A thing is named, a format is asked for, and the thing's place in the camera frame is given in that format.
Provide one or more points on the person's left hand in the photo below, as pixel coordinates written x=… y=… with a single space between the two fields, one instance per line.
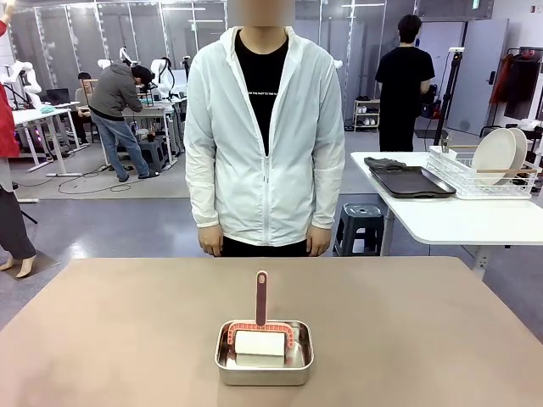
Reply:
x=319 y=241

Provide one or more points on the person's right hand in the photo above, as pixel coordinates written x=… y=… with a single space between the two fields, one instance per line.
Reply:
x=210 y=241

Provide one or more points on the white dinner plate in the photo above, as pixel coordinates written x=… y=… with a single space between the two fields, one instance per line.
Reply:
x=494 y=157
x=522 y=146

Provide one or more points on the person's left forearm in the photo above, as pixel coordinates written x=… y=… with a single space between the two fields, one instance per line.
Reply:
x=326 y=199

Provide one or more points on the person's right forearm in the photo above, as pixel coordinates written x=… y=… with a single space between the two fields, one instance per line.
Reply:
x=203 y=199

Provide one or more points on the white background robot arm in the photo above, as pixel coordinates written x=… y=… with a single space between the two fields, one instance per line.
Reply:
x=123 y=54
x=161 y=72
x=29 y=85

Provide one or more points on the grey plastic stool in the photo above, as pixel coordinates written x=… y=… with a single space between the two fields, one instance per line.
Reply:
x=360 y=220

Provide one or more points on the dark grey folded cloth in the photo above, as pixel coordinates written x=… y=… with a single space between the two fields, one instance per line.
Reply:
x=377 y=162

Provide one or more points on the dark grey step stool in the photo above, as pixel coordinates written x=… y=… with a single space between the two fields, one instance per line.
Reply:
x=150 y=152

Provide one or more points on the person in white jacket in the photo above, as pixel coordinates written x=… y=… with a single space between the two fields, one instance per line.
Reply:
x=263 y=148

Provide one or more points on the wooden shoe rack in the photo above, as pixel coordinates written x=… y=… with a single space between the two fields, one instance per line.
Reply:
x=367 y=114

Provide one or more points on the rectangular steel container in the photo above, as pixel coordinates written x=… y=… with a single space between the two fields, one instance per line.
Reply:
x=263 y=375

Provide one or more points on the white side table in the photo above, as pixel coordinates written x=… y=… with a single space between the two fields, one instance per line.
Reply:
x=466 y=220

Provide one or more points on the metal cutlery holder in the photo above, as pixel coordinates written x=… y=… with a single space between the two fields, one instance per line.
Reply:
x=445 y=150

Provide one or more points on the man in grey hoodie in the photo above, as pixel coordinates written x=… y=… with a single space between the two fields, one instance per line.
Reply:
x=114 y=93

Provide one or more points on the black equipment case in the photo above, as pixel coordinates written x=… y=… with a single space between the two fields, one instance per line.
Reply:
x=429 y=102

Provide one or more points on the man in black clothes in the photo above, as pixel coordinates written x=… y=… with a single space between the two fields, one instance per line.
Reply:
x=407 y=85

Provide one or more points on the seated person with glasses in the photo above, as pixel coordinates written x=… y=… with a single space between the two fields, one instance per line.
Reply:
x=85 y=97

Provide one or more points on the teal cloth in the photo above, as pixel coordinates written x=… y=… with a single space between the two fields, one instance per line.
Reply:
x=48 y=109

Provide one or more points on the white desk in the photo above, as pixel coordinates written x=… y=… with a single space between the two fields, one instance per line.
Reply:
x=42 y=116

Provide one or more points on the black monitor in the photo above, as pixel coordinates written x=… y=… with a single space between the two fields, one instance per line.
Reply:
x=57 y=96

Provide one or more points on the grey door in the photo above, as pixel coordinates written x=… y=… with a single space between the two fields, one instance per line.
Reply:
x=483 y=85

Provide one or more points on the mannequin in red top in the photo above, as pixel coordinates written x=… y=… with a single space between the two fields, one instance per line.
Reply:
x=6 y=127

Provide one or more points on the orange red hanging garment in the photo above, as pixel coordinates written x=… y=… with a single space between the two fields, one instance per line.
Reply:
x=500 y=80

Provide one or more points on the black hanging garment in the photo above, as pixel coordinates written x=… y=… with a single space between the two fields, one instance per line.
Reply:
x=522 y=89

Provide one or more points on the grey mannequin base plate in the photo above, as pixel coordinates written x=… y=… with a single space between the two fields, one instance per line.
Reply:
x=42 y=263

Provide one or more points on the black camera stand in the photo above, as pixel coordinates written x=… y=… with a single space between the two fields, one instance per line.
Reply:
x=447 y=106

